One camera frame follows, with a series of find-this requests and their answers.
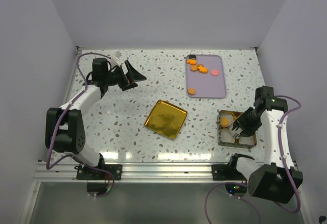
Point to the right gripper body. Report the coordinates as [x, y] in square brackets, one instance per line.
[250, 122]

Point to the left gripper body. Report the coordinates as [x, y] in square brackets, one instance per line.
[122, 80]

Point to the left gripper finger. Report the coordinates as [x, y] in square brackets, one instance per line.
[130, 86]
[132, 74]

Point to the green cookie tin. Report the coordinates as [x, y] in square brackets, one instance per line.
[236, 143]

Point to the pink round cookie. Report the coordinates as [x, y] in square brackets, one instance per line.
[215, 72]

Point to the metal tongs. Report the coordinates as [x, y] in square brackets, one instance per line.
[236, 133]

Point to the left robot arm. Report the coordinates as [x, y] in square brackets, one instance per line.
[64, 130]

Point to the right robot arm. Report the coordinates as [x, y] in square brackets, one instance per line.
[276, 179]

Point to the white paper cup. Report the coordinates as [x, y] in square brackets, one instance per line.
[230, 118]
[249, 141]
[225, 136]

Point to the gold tin lid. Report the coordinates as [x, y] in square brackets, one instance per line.
[166, 119]

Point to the purple tray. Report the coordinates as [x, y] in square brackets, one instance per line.
[205, 84]

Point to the orange flower cookie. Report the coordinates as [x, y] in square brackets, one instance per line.
[194, 67]
[191, 61]

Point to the orange flower cookie lower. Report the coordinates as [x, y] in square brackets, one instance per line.
[194, 67]

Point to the orange star cookie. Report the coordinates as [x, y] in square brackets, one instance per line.
[202, 68]

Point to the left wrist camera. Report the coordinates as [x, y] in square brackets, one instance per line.
[116, 56]

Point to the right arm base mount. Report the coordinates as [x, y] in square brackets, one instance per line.
[226, 172]

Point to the aluminium front rail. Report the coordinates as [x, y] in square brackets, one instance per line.
[133, 173]

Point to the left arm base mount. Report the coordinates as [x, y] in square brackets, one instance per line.
[112, 171]

